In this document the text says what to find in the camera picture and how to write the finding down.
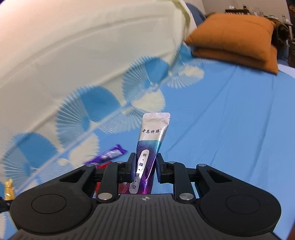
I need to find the blue fan-pattern sofa cover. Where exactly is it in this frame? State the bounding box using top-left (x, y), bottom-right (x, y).
top-left (1, 1), bottom-right (294, 239)

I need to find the yellow snack bar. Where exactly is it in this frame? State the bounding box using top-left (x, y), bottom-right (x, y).
top-left (4, 179), bottom-right (15, 200)

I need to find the silver purple stick sachet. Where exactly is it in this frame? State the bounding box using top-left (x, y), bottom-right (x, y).
top-left (127, 112), bottom-right (171, 195)

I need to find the blue fabric sofa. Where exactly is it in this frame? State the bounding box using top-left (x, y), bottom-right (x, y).
top-left (185, 3), bottom-right (206, 26)

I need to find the large red snack bag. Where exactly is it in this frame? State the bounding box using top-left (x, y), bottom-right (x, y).
top-left (95, 162), bottom-right (134, 201)

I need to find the orange cushion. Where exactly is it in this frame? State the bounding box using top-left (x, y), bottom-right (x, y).
top-left (185, 13), bottom-right (279, 75)

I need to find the purple chocolate wrapper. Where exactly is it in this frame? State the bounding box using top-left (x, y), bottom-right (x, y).
top-left (84, 145), bottom-right (128, 165)

